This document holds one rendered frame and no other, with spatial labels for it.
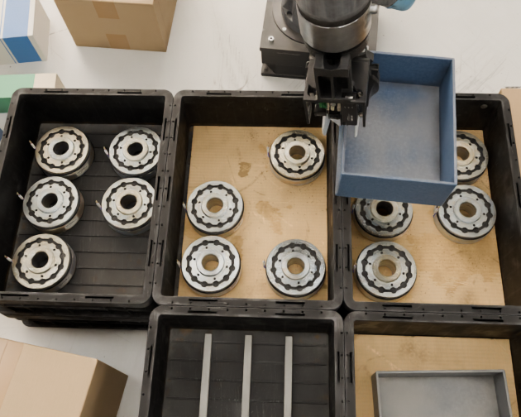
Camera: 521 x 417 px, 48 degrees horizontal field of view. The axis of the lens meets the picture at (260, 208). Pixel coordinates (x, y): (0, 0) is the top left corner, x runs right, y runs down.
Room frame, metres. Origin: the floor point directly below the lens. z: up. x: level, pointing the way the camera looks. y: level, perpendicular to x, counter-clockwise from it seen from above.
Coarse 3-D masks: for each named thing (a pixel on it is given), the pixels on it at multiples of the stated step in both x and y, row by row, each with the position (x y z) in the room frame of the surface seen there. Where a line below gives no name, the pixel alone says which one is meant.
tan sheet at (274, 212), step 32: (224, 128) 0.60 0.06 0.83; (256, 128) 0.59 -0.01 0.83; (288, 128) 0.59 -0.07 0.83; (320, 128) 0.58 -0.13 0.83; (192, 160) 0.54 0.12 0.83; (224, 160) 0.53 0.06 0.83; (256, 160) 0.53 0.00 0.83; (256, 192) 0.46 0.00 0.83; (288, 192) 0.45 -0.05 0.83; (320, 192) 0.45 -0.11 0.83; (256, 224) 0.39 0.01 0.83; (288, 224) 0.39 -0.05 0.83; (320, 224) 0.38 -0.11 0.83; (256, 256) 0.33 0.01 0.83; (256, 288) 0.27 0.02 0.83; (320, 288) 0.26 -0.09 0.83
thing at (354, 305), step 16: (464, 96) 0.57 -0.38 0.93; (480, 96) 0.56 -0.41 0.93; (496, 96) 0.56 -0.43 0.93; (512, 128) 0.49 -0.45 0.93; (512, 144) 0.46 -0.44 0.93; (512, 160) 0.43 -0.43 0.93; (512, 176) 0.40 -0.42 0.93; (352, 288) 0.23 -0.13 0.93; (352, 304) 0.21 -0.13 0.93; (368, 304) 0.21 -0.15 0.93; (384, 304) 0.20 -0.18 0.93; (400, 304) 0.20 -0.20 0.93; (416, 304) 0.20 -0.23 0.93; (432, 304) 0.20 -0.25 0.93; (448, 304) 0.20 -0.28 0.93; (464, 304) 0.19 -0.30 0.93; (480, 304) 0.19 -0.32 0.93
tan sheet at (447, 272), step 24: (432, 216) 0.38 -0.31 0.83; (360, 240) 0.35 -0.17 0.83; (408, 240) 0.34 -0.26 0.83; (432, 240) 0.34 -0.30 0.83; (480, 240) 0.33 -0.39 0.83; (432, 264) 0.29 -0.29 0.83; (456, 264) 0.29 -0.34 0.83; (480, 264) 0.28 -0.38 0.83; (432, 288) 0.25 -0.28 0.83; (456, 288) 0.25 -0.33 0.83; (480, 288) 0.24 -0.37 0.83
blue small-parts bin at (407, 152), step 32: (384, 64) 0.51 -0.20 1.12; (416, 64) 0.50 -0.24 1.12; (448, 64) 0.50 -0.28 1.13; (384, 96) 0.49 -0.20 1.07; (416, 96) 0.48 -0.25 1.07; (448, 96) 0.45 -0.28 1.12; (352, 128) 0.43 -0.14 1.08; (384, 128) 0.43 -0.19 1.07; (416, 128) 0.43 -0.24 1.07; (448, 128) 0.40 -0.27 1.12; (352, 160) 0.38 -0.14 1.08; (384, 160) 0.38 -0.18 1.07; (416, 160) 0.38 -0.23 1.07; (448, 160) 0.35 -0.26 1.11; (352, 192) 0.33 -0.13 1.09; (384, 192) 0.32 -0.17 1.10; (416, 192) 0.31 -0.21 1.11; (448, 192) 0.30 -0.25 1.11
